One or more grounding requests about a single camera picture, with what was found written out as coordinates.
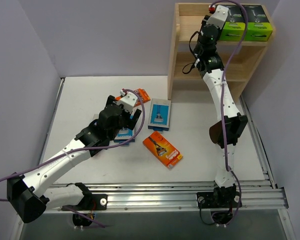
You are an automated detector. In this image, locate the black green GilletteLabs box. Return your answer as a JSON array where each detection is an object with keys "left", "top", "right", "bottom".
[
  {"left": 243, "top": 4, "right": 273, "bottom": 42},
  {"left": 219, "top": 4, "right": 246, "bottom": 42}
]

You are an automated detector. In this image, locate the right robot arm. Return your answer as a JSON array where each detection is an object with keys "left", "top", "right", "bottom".
[{"left": 193, "top": 11, "right": 248, "bottom": 207}]

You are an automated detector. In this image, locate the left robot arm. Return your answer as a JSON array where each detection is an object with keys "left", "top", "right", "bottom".
[{"left": 6, "top": 89, "right": 145, "bottom": 223}]

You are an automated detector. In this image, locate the Harry's razor box left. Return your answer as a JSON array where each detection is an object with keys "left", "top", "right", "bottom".
[{"left": 92, "top": 113, "right": 99, "bottom": 126}]

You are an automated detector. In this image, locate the harry's razor box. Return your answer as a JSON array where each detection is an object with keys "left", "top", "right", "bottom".
[
  {"left": 92, "top": 113, "right": 99, "bottom": 126},
  {"left": 113, "top": 128, "right": 135, "bottom": 144},
  {"left": 147, "top": 98, "right": 171, "bottom": 132}
]

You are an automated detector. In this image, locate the orange styler box back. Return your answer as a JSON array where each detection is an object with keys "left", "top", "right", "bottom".
[{"left": 115, "top": 88, "right": 151, "bottom": 106}]

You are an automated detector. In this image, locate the Harry's razor box middle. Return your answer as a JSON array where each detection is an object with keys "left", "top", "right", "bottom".
[{"left": 113, "top": 128, "right": 135, "bottom": 144}]

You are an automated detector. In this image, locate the Harry's razor box right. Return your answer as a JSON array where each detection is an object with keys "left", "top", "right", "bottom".
[{"left": 147, "top": 98, "right": 171, "bottom": 132}]

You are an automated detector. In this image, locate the orange Gillette Fusion5 box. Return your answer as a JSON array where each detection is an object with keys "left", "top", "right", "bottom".
[{"left": 142, "top": 131, "right": 183, "bottom": 169}]

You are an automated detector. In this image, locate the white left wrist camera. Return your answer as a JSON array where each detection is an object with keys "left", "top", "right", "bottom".
[{"left": 116, "top": 89, "right": 140, "bottom": 113}]

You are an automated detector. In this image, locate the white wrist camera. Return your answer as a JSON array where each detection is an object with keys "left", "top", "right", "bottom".
[
  {"left": 207, "top": 5, "right": 229, "bottom": 29},
  {"left": 116, "top": 89, "right": 140, "bottom": 113}
]

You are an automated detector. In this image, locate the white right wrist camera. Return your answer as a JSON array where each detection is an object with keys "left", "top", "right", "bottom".
[{"left": 207, "top": 5, "right": 229, "bottom": 29}]

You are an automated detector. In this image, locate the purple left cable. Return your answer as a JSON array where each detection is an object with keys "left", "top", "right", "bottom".
[{"left": 0, "top": 88, "right": 147, "bottom": 230}]

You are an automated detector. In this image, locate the purple cable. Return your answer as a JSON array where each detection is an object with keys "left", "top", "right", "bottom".
[
  {"left": 0, "top": 88, "right": 147, "bottom": 230},
  {"left": 198, "top": 1, "right": 250, "bottom": 226}
]

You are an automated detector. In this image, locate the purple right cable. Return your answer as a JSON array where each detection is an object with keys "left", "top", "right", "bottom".
[{"left": 198, "top": 1, "right": 250, "bottom": 226}]

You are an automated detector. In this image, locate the aluminium rail base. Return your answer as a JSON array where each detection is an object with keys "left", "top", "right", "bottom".
[{"left": 38, "top": 180, "right": 289, "bottom": 213}]

